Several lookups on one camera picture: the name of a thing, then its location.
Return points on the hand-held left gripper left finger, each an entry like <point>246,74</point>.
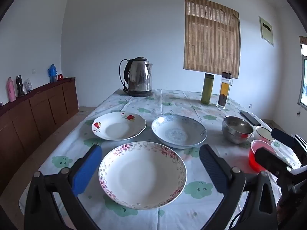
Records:
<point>86,170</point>

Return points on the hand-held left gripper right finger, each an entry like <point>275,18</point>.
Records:
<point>213,170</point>

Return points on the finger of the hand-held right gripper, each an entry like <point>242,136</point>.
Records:
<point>271,159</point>
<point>283,136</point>

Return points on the red plastic cup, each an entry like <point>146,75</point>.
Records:
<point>254,160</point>

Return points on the white enamel bowl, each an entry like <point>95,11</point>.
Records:
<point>262,131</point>

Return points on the stainless steel bowl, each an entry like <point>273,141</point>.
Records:
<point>236,129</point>

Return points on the white plate with red flowers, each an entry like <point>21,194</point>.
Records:
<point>117,129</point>

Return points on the blue patterned plate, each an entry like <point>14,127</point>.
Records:
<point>177,131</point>

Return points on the pink floral rim plate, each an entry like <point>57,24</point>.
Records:
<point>141,175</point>

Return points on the black phone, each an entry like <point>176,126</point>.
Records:
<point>250,118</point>

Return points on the window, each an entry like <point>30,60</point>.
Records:
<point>304,81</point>

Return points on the glass tea bottle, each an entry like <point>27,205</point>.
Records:
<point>224,91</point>

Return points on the brown wooden cabinet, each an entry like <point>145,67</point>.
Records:
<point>36,115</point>

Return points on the cloud print tablecloth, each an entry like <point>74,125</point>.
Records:
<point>172,105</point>

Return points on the green thermos bottle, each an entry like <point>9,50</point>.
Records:
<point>207,88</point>

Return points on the black kettle base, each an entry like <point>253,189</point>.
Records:
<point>139,93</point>

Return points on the small red jar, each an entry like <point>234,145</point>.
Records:
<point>60,76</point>

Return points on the blue thermos flask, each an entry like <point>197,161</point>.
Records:
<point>52,74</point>

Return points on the clear plastic bag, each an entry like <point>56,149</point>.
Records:
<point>28,85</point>

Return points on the black drink bottle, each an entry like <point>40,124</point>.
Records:
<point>19,86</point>

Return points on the stainless steel electric kettle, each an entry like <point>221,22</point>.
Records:
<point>139,76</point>

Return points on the pink thermos flask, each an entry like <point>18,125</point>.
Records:
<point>11,91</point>

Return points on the bamboo window blind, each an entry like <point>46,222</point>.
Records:
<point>211,36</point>

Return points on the green wall panel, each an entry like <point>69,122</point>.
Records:
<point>266,31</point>

